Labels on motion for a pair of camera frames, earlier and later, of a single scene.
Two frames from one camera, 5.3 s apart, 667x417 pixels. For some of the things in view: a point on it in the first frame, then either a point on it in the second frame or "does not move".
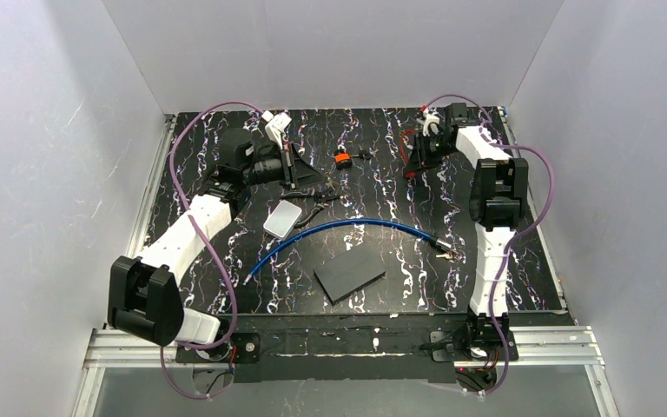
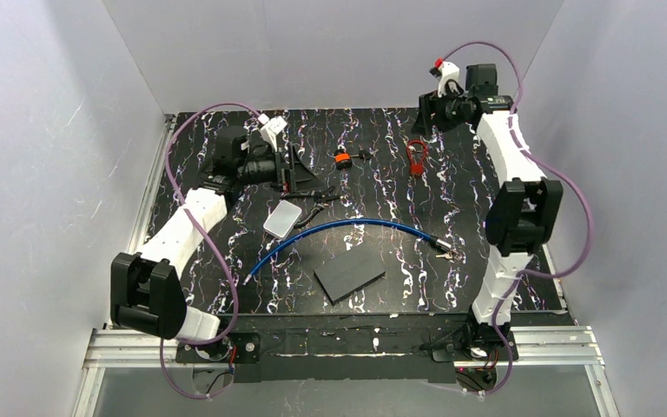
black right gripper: [425, 147] to [429, 113]
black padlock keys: [366, 155] does not move
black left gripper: [293, 167] does not move
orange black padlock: [343, 161] does not move
